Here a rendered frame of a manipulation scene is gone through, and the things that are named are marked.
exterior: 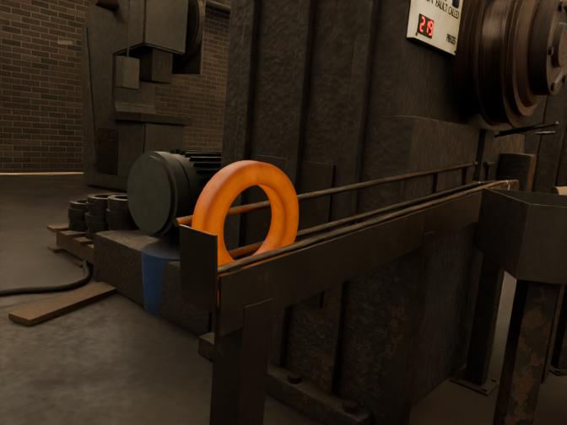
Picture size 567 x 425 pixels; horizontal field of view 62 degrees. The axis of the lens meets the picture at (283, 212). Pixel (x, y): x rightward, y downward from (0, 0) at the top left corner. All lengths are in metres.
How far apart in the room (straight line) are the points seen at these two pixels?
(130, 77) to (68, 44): 2.15
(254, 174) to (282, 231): 0.11
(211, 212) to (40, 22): 6.58
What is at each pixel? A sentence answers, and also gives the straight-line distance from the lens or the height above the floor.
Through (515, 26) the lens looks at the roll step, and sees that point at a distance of 1.48.
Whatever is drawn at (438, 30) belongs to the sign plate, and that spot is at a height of 1.10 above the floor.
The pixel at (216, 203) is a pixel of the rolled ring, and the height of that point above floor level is 0.71.
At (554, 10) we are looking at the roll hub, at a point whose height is 1.18.
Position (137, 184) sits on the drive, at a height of 0.53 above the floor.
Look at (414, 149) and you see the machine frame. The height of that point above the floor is 0.79.
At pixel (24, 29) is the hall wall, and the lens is 7.06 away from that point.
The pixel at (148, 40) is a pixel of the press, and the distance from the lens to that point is 5.36.
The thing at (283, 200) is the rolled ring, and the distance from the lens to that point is 0.72.
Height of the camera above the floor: 0.81
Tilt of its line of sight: 10 degrees down
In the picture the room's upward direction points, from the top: 5 degrees clockwise
